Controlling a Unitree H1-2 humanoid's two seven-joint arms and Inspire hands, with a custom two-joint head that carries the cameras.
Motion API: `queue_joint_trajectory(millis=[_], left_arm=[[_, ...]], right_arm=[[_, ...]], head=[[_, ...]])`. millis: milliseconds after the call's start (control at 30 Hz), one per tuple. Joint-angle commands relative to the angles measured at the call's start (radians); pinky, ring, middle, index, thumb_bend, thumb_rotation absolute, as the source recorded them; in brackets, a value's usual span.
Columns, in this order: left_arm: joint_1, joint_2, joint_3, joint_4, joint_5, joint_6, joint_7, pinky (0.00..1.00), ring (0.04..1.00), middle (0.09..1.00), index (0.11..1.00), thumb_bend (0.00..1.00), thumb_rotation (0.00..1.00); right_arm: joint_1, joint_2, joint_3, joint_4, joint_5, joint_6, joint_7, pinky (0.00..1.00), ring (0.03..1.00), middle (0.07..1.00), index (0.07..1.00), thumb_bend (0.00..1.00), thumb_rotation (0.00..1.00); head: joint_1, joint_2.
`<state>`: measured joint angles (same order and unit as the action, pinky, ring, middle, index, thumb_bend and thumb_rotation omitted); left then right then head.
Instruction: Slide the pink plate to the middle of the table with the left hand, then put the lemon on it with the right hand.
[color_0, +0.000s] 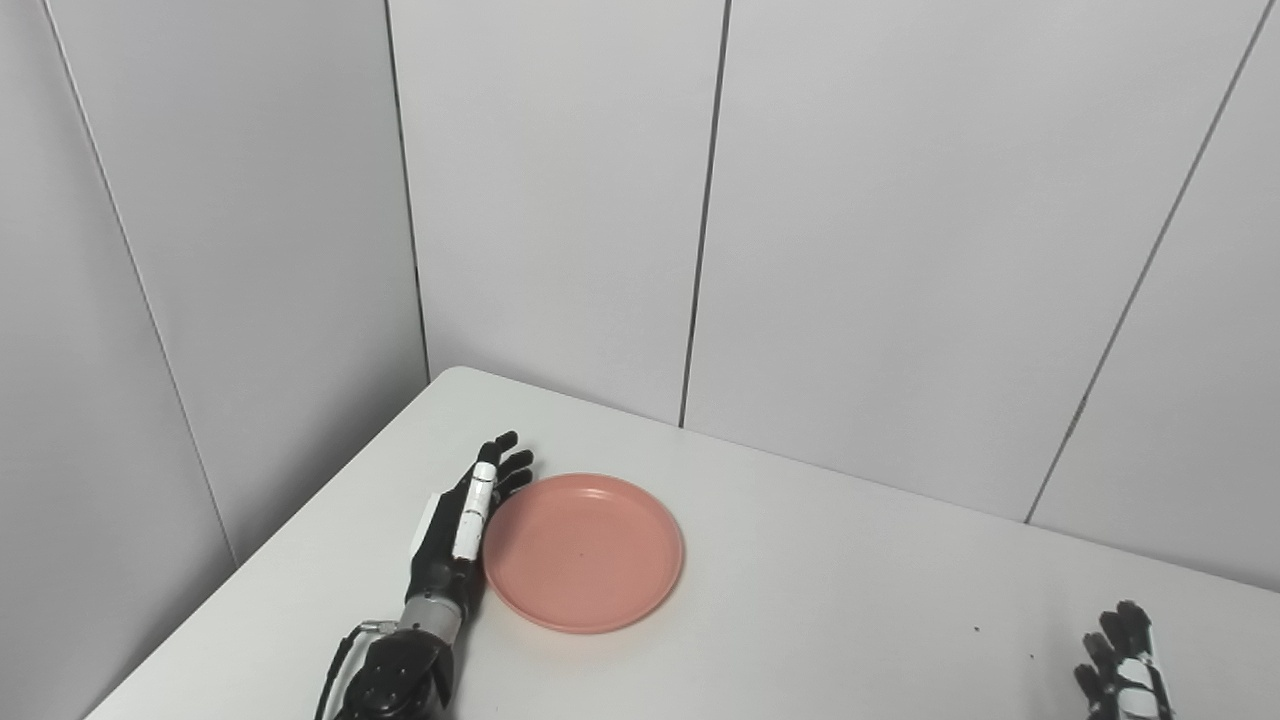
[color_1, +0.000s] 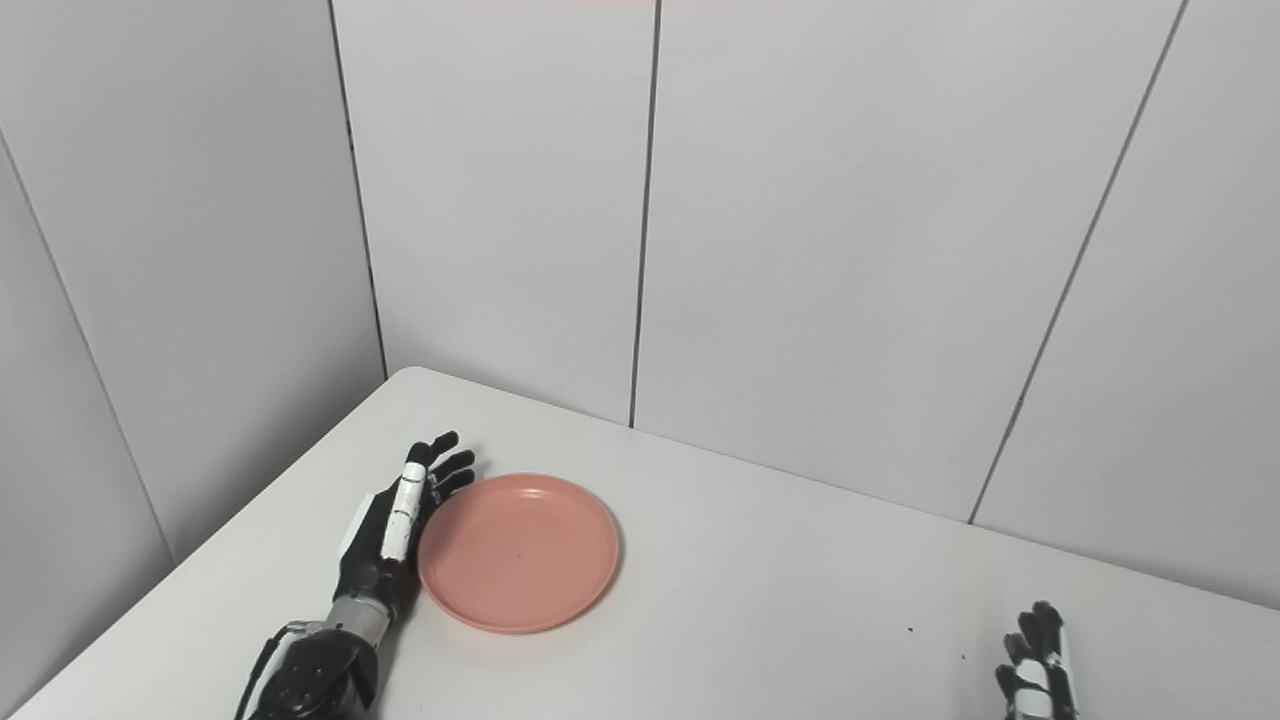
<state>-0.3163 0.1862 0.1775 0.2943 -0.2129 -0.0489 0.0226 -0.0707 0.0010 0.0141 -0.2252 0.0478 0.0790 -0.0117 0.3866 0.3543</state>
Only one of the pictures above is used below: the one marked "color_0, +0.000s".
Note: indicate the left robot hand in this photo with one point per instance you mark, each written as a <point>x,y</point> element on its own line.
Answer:
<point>455,530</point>

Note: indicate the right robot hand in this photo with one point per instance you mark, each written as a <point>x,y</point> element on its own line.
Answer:
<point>1125,665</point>

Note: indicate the pink plate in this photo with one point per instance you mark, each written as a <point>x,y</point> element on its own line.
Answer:
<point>585,552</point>

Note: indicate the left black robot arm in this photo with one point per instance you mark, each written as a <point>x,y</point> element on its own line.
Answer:
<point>405,665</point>

